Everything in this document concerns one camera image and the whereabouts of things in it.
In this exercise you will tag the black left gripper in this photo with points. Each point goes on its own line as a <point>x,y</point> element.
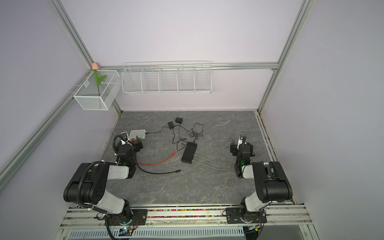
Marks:
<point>138,145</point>

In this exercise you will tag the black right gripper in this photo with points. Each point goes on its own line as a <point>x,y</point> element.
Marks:
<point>234,149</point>

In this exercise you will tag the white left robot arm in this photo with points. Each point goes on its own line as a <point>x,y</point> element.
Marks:
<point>87,187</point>

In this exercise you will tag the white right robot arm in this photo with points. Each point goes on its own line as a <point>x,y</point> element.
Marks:
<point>271,182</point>

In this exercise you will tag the black power adapter far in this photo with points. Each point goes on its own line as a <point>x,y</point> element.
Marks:
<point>178,120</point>

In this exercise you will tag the white mesh box basket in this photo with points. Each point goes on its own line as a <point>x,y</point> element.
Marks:
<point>87,94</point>

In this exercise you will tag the pink artificial tulip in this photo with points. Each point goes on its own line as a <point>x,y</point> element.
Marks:
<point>99,79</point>

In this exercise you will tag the white wire wall basket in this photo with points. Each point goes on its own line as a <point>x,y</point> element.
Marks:
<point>167,77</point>

